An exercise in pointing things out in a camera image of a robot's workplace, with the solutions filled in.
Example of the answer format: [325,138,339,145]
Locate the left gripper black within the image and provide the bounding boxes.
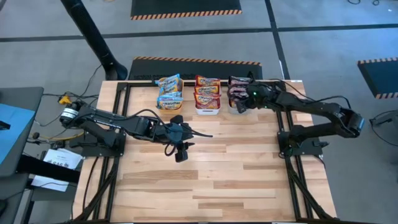
[154,114,214,163]

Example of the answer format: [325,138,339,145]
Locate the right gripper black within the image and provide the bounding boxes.
[236,83,276,114]

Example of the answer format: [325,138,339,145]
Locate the grey plastic bin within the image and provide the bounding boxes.
[228,76,261,115]

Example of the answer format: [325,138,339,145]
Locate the white plastic bin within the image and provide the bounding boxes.
[193,76,222,116]

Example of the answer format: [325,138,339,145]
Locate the yellow plastic bin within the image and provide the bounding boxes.
[155,77,185,114]

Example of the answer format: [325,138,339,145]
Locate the black mat orange striped edge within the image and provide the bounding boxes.
[130,0,243,21]
[357,57,398,100]
[129,56,264,81]

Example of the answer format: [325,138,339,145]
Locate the white printed papers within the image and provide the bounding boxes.
[30,148,84,193]

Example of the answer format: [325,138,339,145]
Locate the black cylindrical pole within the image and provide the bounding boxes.
[60,0,129,81]

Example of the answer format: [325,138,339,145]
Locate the grey chair base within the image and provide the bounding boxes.
[369,109,398,128]

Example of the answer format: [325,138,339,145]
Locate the black desk foot beam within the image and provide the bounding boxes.
[15,154,81,184]

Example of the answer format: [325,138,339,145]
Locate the grey desk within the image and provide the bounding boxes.
[0,86,44,178]

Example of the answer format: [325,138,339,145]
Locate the blue panel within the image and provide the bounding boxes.
[0,103,36,166]

